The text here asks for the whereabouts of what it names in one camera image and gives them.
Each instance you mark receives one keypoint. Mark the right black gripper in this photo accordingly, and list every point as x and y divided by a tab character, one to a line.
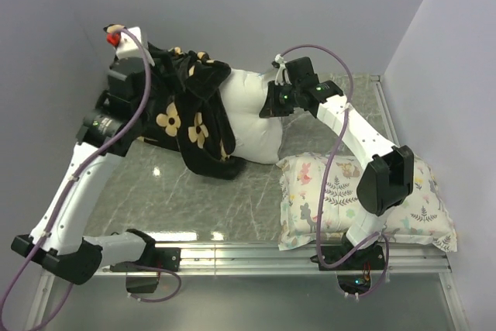
272	108

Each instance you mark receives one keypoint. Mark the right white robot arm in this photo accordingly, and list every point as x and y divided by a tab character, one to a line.
388	170

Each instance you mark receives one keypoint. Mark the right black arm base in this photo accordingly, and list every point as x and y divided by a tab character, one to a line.
362	273

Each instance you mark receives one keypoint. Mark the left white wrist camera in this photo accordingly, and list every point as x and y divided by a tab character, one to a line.
123	44

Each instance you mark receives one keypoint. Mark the black floral plush pillowcase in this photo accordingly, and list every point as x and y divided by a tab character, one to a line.
194	123

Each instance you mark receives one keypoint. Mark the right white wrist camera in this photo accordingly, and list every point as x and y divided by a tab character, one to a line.
279	64

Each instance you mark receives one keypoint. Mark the aluminium mounting rail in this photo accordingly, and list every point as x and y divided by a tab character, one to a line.
264	258

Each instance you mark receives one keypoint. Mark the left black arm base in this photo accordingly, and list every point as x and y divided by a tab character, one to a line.
143	276

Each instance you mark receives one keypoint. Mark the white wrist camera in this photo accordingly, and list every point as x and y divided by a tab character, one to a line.
123	44
279	64

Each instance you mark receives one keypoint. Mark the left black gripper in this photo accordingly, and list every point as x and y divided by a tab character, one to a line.
170	81

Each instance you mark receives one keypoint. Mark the white pillow insert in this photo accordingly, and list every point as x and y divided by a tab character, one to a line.
257	139

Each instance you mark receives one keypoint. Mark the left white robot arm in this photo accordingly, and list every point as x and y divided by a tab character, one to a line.
58	243

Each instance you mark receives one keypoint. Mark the animal print white pillow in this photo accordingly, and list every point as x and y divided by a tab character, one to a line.
310	202

